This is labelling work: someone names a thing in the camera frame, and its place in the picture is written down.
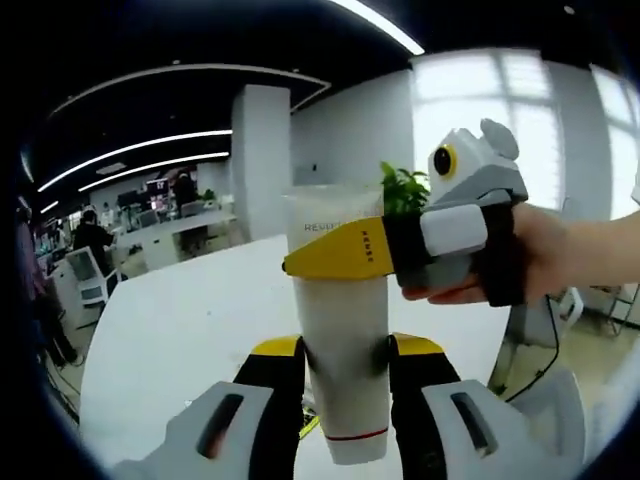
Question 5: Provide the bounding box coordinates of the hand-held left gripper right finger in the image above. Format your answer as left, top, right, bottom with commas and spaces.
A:
388, 333, 551, 480

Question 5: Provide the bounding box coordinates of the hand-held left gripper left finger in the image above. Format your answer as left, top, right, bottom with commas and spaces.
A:
112, 335, 307, 480

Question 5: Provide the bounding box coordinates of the black green skincare sachet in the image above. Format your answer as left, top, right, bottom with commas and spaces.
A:
298, 407, 321, 441

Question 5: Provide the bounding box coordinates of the white skincare tube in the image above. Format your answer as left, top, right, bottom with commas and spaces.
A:
281, 185, 392, 467

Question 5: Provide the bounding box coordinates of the person's right hand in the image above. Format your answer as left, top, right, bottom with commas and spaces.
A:
401, 203, 577, 307

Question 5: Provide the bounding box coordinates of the potted green plant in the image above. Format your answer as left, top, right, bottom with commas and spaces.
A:
378, 160, 432, 217

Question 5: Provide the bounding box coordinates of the ceiling light strip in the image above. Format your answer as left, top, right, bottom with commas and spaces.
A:
77, 151, 231, 194
344, 0, 426, 55
37, 128, 234, 194

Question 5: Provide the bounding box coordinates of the white office chair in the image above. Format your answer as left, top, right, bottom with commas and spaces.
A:
63, 246, 117, 307

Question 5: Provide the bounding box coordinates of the black cable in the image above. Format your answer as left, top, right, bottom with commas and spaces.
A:
504, 294, 562, 404

